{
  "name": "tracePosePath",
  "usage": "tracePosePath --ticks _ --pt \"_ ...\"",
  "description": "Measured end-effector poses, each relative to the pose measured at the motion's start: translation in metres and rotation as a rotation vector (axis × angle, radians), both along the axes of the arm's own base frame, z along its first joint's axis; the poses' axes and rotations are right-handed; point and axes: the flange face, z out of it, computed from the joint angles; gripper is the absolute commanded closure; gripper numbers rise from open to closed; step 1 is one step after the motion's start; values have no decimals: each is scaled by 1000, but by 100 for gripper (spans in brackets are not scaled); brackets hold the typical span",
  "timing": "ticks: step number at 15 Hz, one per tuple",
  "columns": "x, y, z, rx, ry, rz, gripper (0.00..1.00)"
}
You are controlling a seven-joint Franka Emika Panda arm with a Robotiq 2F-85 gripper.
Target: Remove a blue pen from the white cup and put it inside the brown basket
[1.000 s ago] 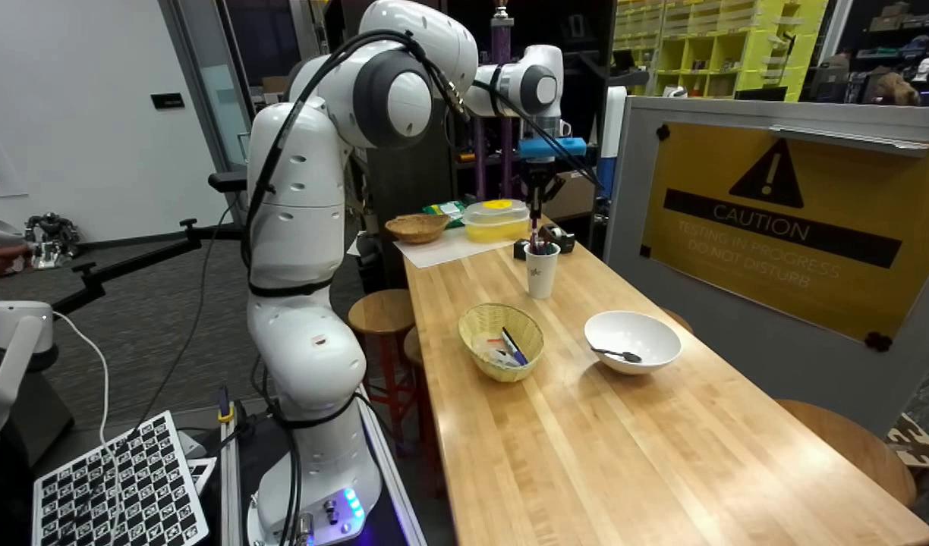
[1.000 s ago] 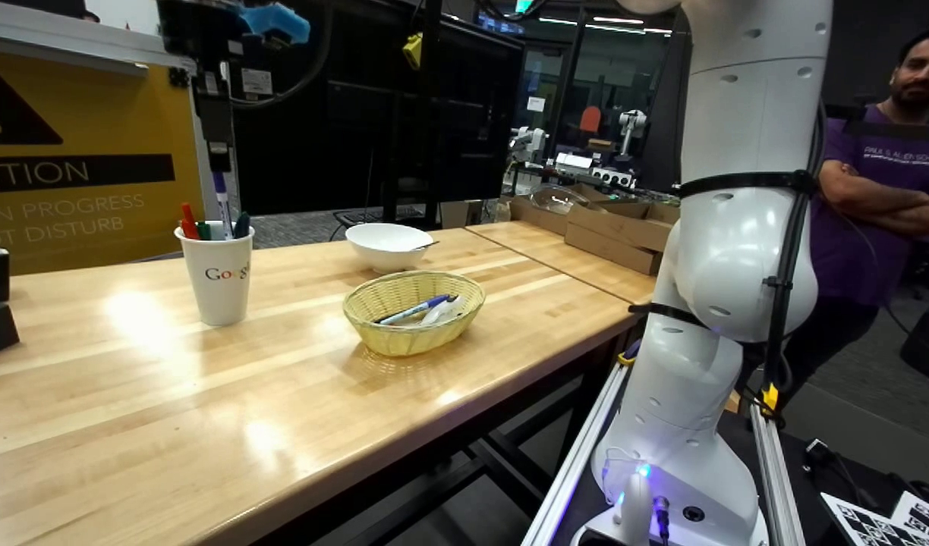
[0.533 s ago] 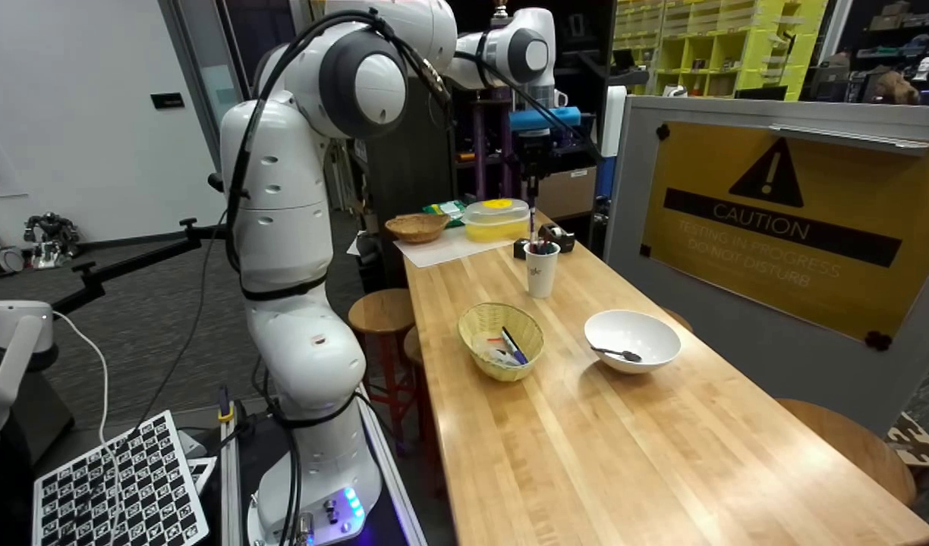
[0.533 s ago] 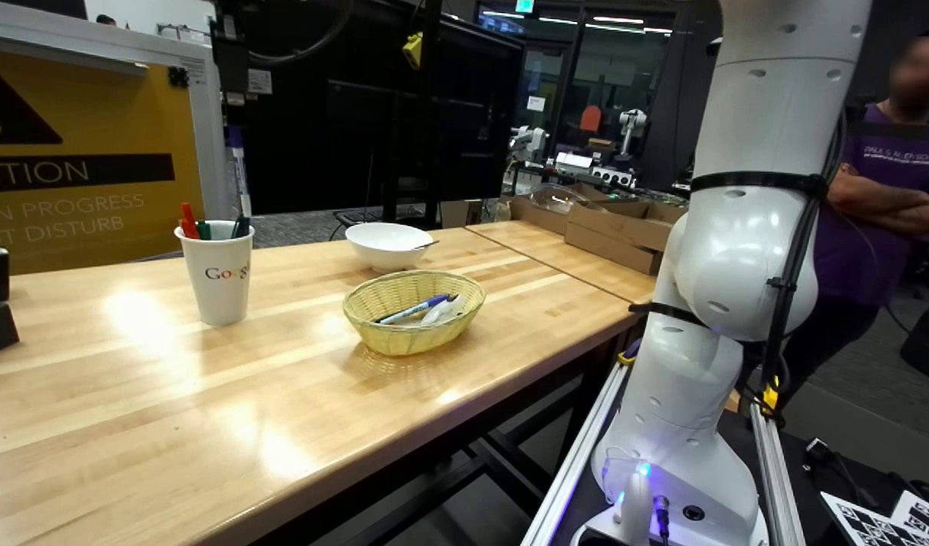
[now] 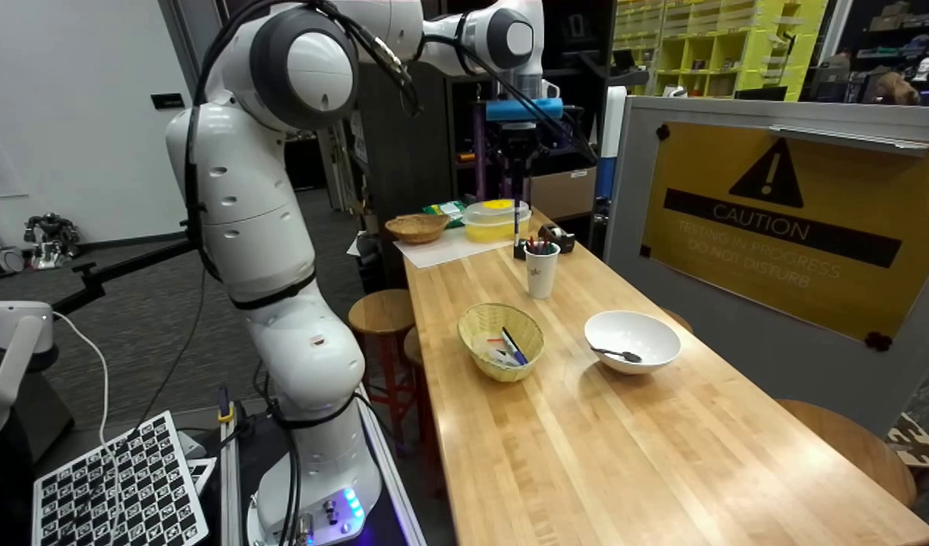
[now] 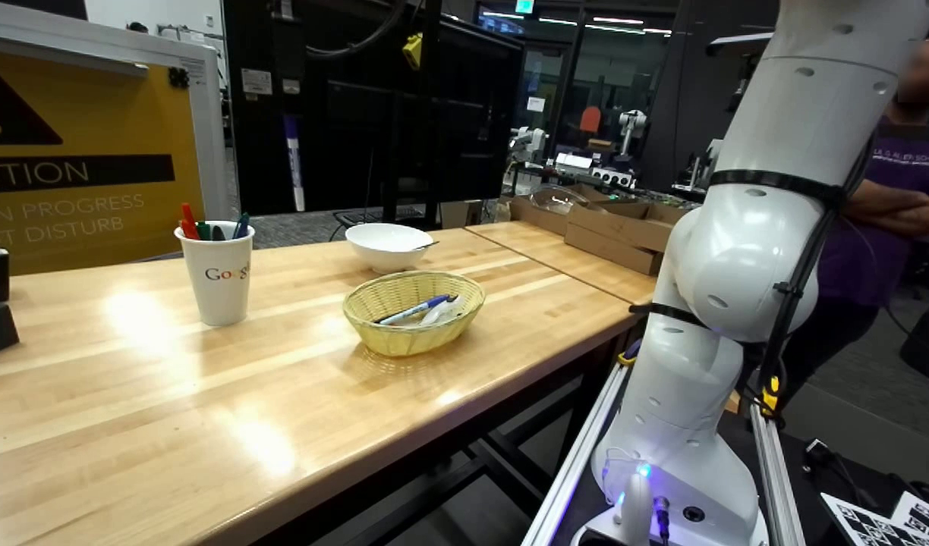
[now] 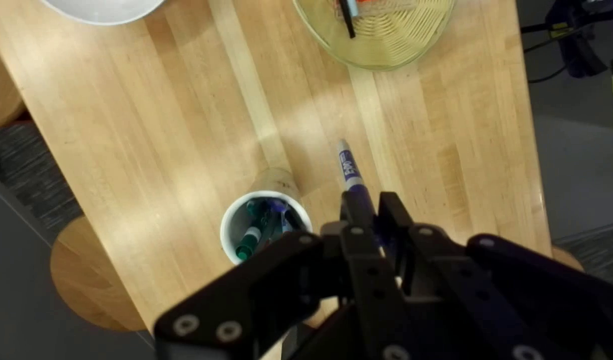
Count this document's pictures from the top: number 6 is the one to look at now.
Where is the bare person forearm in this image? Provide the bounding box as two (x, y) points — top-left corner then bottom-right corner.
(844, 179), (929, 244)

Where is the blue pen with white barrel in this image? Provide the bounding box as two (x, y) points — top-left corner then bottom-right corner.
(374, 290), (458, 329)

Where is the woven yellow-brown basket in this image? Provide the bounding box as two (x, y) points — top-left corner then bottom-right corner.
(339, 266), (487, 362)

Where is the white paper cup with logo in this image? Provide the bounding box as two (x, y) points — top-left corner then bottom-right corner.
(173, 223), (258, 331)

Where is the red marker pen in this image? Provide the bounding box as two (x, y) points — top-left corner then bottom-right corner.
(177, 202), (204, 244)

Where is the white ceramic bowl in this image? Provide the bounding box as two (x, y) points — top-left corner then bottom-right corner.
(343, 223), (441, 272)

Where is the cardboard boxes stack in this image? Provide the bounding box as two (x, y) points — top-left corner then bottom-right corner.
(508, 189), (692, 280)

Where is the black metal cabinet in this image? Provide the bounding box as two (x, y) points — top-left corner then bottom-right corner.
(225, 0), (529, 230)

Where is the yellow caution sign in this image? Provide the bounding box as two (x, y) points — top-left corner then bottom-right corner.
(0, 48), (206, 276)

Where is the person in purple shirt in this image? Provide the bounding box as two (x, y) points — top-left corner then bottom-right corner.
(777, 34), (929, 412)

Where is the checkered calibration board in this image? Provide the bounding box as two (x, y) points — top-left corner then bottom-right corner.
(818, 489), (929, 546)

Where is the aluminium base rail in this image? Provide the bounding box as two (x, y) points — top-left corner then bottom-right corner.
(519, 352), (641, 546)

